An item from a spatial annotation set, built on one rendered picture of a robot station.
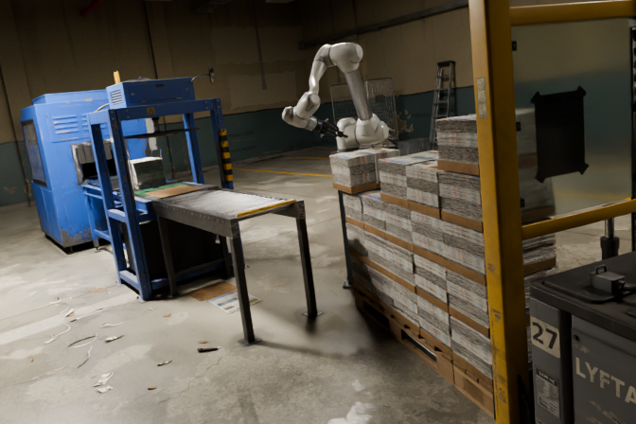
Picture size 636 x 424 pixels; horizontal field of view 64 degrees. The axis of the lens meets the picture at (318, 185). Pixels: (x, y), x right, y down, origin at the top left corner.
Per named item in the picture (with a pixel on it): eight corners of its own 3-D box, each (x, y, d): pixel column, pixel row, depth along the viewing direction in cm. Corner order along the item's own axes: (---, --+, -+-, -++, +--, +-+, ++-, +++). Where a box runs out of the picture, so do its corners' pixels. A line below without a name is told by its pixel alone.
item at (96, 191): (186, 190, 499) (185, 181, 498) (120, 204, 461) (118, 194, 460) (136, 182, 620) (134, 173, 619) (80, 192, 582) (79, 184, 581)
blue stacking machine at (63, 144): (172, 228, 659) (145, 67, 625) (65, 256, 583) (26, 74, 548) (135, 216, 778) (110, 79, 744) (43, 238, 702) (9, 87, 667)
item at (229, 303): (262, 301, 380) (262, 299, 380) (229, 314, 363) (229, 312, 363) (238, 290, 409) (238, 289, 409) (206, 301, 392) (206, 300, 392)
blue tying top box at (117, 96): (196, 99, 437) (192, 77, 434) (126, 107, 402) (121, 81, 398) (176, 103, 473) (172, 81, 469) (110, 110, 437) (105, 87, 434)
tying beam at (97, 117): (221, 109, 440) (220, 97, 438) (110, 122, 384) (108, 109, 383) (189, 113, 493) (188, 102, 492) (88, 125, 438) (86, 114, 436)
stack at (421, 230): (402, 291, 365) (392, 179, 351) (518, 364, 256) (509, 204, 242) (354, 305, 352) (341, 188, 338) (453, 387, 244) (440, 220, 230)
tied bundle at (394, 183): (436, 189, 298) (433, 150, 294) (468, 196, 271) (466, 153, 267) (380, 202, 285) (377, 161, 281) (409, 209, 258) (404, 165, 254)
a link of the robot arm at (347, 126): (344, 147, 387) (340, 117, 383) (364, 145, 377) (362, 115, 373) (333, 150, 373) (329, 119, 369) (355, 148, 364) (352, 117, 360)
